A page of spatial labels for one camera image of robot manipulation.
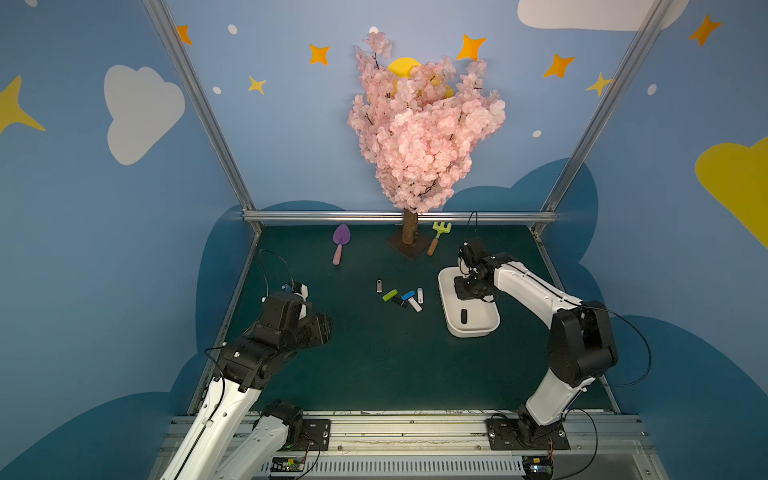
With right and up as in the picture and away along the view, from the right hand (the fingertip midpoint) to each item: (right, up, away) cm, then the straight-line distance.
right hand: (468, 289), depth 93 cm
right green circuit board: (+12, -42, -20) cm, 48 cm away
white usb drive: (-16, -6, +6) cm, 18 cm away
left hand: (-42, -5, -21) cm, 47 cm away
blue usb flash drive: (-18, -3, +8) cm, 20 cm away
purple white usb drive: (-14, -3, +8) cm, 17 cm away
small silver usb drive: (-28, 0, +10) cm, 30 cm away
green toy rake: (-3, +22, +29) cm, 37 cm away
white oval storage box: (0, -10, +3) cm, 10 cm away
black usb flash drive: (-21, -5, +6) cm, 23 cm away
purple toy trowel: (-44, +18, +26) cm, 54 cm away
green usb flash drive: (-25, -3, +8) cm, 26 cm away
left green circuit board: (-50, -40, -21) cm, 68 cm away
